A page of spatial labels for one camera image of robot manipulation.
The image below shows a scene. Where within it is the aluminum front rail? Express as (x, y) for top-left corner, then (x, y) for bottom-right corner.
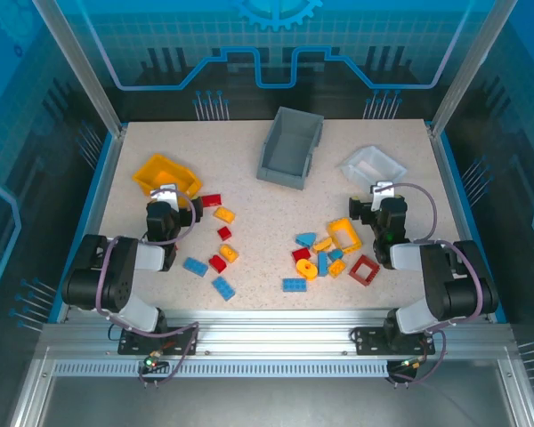
(39, 309), (517, 364)

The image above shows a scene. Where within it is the white plastic bin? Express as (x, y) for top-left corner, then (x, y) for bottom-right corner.
(336, 144), (409, 188)

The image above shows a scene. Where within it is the yellow lego window frame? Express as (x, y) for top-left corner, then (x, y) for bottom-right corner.
(327, 217), (363, 255)

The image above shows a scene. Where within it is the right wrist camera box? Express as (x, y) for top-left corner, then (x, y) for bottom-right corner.
(369, 180), (397, 213)

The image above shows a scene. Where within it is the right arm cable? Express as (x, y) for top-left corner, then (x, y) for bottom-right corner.
(373, 181), (490, 389)

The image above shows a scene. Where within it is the slotted metal strip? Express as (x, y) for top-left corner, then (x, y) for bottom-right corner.
(53, 360), (391, 379)

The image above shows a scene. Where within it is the gray plastic bin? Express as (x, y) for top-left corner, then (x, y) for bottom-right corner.
(255, 105), (325, 191)

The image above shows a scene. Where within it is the yellow round lego piece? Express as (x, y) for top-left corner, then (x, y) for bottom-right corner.
(295, 258), (320, 282)

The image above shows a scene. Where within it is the blue table border strip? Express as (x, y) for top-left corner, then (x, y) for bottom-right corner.
(435, 131), (508, 324)
(55, 131), (117, 324)

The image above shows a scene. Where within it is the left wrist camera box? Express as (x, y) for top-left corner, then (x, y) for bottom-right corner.
(150, 181), (180, 210)

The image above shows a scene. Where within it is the yellow rectangular lego brick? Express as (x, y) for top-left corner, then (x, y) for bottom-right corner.
(212, 205), (237, 224)

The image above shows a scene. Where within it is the red lego window frame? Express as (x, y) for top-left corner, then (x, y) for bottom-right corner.
(348, 253), (382, 288)

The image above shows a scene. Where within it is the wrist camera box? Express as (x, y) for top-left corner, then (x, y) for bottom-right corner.
(150, 181), (180, 210)
(369, 180), (397, 213)

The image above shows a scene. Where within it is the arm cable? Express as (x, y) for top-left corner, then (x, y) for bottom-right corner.
(373, 181), (490, 389)
(95, 185), (201, 389)

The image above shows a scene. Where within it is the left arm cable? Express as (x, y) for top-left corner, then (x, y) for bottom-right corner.
(95, 185), (201, 389)

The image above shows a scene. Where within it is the aluminum frame post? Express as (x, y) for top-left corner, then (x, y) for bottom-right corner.
(31, 0), (128, 137)
(429, 0), (520, 137)

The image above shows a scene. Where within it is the yellow plastic bin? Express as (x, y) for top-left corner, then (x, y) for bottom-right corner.
(132, 153), (205, 210)

